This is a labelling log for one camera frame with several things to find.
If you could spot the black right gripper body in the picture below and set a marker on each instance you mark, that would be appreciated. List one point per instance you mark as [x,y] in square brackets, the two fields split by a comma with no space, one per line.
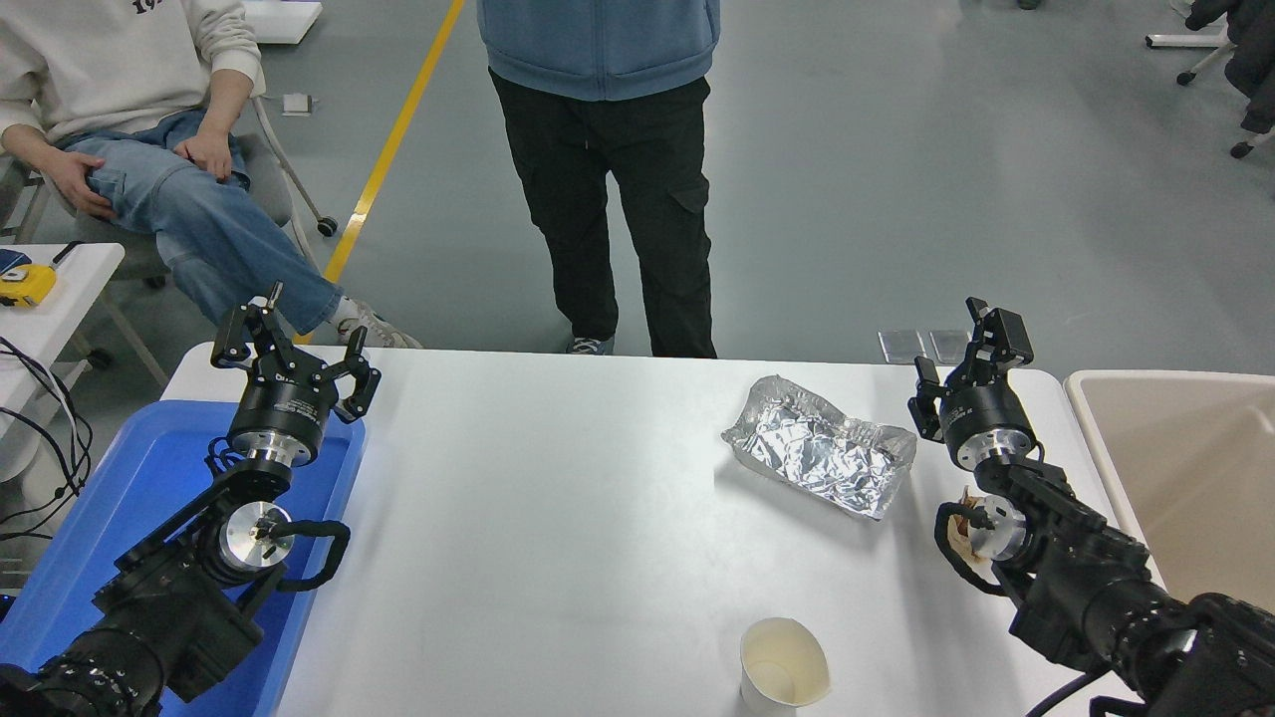
[981,413]

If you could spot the standing person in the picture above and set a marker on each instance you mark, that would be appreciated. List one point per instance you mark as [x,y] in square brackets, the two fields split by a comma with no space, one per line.
[598,149]

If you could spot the crumpled tan paper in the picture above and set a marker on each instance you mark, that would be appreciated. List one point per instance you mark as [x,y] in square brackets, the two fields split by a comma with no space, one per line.
[957,536]

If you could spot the yellow tape measure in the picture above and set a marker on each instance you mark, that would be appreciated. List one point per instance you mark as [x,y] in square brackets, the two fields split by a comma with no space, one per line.
[25,286]

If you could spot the blue plastic tray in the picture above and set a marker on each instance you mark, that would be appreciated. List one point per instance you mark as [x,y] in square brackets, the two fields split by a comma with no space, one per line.
[149,468]

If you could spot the white paper cup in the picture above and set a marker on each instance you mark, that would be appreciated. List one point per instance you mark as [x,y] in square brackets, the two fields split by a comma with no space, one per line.
[782,667]

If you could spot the small white floor block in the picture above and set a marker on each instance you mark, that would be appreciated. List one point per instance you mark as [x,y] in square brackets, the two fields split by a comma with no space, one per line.
[297,104]

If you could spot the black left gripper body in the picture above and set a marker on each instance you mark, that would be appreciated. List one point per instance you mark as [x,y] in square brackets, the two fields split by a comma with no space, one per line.
[284,413]

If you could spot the dark blue flat item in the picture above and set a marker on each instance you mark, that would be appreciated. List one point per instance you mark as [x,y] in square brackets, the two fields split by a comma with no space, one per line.
[15,261]

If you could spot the seated person's left hand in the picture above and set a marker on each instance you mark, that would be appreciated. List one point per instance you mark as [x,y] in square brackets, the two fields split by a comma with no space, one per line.
[207,151]

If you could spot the seated person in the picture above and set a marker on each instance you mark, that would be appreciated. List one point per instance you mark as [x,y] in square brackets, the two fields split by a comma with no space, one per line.
[100,60]

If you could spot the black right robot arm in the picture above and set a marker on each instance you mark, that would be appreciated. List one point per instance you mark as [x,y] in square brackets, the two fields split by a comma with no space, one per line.
[1096,588]

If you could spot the black jacket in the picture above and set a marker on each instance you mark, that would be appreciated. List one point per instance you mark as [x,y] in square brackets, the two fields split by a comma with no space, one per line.
[1257,60]

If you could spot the white flat board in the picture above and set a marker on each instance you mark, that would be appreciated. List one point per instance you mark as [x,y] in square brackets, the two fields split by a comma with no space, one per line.
[284,18]

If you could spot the large pale bin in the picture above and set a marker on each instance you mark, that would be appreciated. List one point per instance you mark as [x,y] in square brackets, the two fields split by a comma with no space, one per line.
[1195,468]

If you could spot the seated person's right hand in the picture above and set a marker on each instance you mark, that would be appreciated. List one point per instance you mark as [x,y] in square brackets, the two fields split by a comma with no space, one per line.
[75,179]

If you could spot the crumpled foil tray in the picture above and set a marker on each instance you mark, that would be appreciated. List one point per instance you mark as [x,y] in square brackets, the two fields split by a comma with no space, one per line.
[817,453]

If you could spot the metal floor plate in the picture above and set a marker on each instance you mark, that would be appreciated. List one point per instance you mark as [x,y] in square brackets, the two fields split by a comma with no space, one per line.
[901,347]
[954,347]

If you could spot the white side table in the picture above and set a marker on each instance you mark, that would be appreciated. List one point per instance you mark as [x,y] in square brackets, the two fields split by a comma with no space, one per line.
[70,309]

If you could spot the grey rolling chair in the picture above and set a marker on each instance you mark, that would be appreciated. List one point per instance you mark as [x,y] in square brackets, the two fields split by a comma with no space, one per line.
[271,184]

